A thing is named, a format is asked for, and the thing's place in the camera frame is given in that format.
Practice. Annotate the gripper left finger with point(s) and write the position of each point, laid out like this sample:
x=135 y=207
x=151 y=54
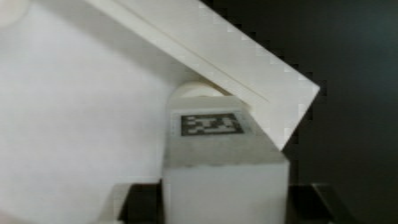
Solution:
x=133 y=205

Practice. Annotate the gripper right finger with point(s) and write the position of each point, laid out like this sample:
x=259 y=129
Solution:
x=314 y=206

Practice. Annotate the white square table top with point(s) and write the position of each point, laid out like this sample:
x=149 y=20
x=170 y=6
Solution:
x=98 y=55

